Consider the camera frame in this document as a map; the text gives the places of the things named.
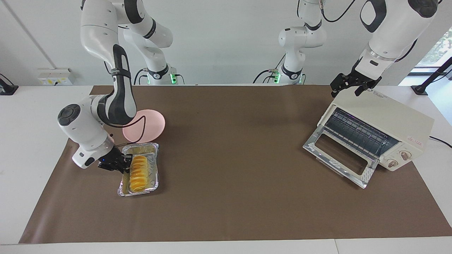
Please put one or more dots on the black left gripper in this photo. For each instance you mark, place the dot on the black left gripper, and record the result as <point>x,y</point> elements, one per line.
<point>358,77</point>

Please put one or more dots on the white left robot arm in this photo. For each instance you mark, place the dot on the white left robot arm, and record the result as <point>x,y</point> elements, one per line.
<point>392,35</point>

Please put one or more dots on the golden ridged bread loaf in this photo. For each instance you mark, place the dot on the golden ridged bread loaf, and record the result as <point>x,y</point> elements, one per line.
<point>138,176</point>

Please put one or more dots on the white wall socket box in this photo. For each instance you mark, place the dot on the white wall socket box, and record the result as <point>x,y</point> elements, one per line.
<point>56,77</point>

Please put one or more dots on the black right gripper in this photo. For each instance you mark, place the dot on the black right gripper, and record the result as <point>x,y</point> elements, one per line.
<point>111,160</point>

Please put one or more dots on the glass oven door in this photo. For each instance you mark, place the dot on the glass oven door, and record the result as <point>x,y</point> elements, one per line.
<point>314,146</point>

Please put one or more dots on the window with greenery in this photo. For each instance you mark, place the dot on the window with greenery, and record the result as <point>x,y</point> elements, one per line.
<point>438,49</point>

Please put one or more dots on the aluminium foil tray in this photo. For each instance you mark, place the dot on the aluminium foil tray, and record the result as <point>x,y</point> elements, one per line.
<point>153,169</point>

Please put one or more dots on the beige oven knob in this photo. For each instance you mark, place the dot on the beige oven knob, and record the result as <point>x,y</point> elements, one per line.
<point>405,155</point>
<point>392,163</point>

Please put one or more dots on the cream toaster oven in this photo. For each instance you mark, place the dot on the cream toaster oven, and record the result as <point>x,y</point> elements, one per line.
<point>402,120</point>

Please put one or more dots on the pink round plate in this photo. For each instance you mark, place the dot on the pink round plate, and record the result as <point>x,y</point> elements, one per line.
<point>153,123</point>

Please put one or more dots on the black desk clamp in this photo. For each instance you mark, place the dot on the black desk clamp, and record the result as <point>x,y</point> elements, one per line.
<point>7,88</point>

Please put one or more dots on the brown table mat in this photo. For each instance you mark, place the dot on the brown table mat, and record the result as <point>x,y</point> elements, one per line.
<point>229,197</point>

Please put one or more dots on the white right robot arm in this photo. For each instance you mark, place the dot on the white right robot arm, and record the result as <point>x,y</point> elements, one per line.
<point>116,102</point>

